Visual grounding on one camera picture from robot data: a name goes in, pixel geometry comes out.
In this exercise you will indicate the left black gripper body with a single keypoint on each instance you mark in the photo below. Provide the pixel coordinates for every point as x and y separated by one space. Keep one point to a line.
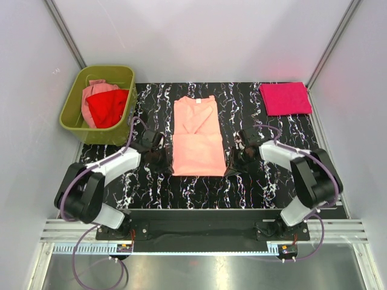
159 162

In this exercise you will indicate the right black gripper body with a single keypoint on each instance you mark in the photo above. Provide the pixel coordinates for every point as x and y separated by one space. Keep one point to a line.
242 158

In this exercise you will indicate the salmon pink t shirt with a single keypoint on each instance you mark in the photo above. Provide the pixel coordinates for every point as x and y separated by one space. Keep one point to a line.
197 143

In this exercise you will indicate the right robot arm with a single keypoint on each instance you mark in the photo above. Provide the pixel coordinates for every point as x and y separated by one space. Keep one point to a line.
316 181

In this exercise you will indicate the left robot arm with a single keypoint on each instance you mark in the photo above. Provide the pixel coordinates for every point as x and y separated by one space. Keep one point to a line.
80 195

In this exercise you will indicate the folded magenta t shirt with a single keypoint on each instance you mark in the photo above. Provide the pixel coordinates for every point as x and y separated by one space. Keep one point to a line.
285 98

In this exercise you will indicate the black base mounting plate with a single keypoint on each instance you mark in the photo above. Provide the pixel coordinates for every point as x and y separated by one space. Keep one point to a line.
199 231

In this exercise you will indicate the red t shirt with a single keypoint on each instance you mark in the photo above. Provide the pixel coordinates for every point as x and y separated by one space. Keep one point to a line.
105 109

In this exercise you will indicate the olive green plastic bin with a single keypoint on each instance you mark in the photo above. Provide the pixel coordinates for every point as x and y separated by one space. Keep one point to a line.
71 117

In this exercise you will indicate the dusty pink t shirt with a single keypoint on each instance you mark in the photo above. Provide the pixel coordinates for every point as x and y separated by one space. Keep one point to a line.
95 87

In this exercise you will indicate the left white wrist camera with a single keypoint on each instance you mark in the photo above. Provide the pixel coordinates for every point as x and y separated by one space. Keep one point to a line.
158 142

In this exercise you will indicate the aluminium frame rail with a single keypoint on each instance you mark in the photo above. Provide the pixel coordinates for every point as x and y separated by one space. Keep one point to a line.
81 238

